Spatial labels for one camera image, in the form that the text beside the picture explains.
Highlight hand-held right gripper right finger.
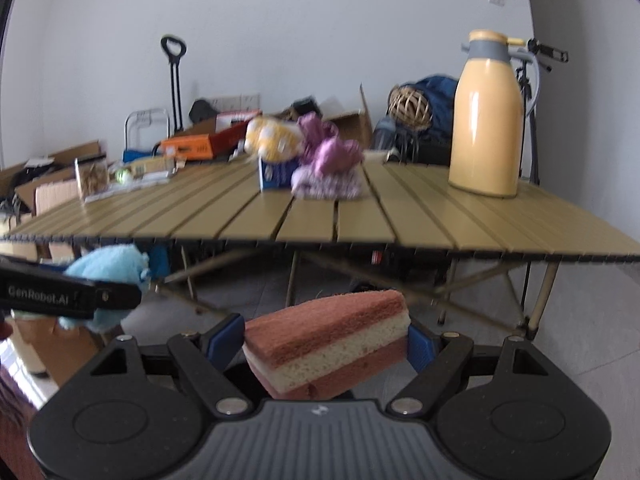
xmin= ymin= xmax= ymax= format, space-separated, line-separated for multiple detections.
xmin=387 ymin=325 xmax=548 ymax=416

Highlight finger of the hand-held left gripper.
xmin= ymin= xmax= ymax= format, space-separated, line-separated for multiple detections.
xmin=0 ymin=255 xmax=143 ymax=311

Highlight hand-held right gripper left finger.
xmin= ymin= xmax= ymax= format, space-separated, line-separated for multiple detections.
xmin=90 ymin=313 xmax=251 ymax=416

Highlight light blue fluffy cloth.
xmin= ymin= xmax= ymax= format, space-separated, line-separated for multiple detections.
xmin=57 ymin=244 xmax=152 ymax=335

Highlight pink and cream sponge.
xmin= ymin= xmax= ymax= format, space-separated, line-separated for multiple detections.
xmin=242 ymin=289 xmax=412 ymax=402

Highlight lilac fluffy cloth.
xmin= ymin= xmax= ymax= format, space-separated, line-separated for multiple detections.
xmin=291 ymin=165 xmax=363 ymax=201

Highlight blue box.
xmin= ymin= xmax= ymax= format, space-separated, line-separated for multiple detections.
xmin=145 ymin=246 xmax=170 ymax=282

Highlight brown cardboard box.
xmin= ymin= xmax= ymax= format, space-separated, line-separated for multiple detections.
xmin=10 ymin=310 xmax=107 ymax=387

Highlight flattened cardboard boxes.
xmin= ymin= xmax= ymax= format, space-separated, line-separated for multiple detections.
xmin=0 ymin=140 xmax=107 ymax=217

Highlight clear snack container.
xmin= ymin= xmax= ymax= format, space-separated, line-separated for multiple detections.
xmin=75 ymin=156 xmax=109 ymax=199

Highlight tan flat box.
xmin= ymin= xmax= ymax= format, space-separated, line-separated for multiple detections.
xmin=131 ymin=155 xmax=177 ymax=182

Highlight tan folding table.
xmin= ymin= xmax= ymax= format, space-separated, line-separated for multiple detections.
xmin=0 ymin=157 xmax=640 ymax=341

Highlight orange box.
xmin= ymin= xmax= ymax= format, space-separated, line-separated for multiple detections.
xmin=160 ymin=131 xmax=252 ymax=162

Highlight small blue carton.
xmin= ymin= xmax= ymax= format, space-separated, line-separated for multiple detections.
xmin=257 ymin=155 xmax=302 ymax=193

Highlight black suitcase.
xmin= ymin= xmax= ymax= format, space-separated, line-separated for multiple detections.
xmin=399 ymin=139 xmax=454 ymax=166

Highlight black pouch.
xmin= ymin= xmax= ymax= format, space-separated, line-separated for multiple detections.
xmin=188 ymin=99 xmax=217 ymax=124

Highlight yellow plush toy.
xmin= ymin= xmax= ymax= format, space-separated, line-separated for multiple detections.
xmin=244 ymin=116 xmax=304 ymax=162

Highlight blue bottle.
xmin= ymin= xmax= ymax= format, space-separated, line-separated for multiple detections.
xmin=372 ymin=117 xmax=402 ymax=152

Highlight yellow thermos jug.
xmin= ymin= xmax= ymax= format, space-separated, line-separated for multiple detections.
xmin=447 ymin=29 xmax=542 ymax=198

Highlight open cardboard box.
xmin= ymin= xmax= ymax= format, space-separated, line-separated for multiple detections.
xmin=320 ymin=84 xmax=374 ymax=152

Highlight rattan ball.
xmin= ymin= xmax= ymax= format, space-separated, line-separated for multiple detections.
xmin=388 ymin=85 xmax=433 ymax=129

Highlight blue bag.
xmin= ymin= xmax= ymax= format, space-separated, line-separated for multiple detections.
xmin=390 ymin=74 xmax=462 ymax=147

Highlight white metal frame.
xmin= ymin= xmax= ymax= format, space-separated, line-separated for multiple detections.
xmin=123 ymin=108 xmax=169 ymax=152

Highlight black trolley handle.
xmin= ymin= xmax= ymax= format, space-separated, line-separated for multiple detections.
xmin=160 ymin=35 xmax=189 ymax=137

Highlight wall socket strip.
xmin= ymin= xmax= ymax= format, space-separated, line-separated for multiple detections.
xmin=210 ymin=92 xmax=262 ymax=112

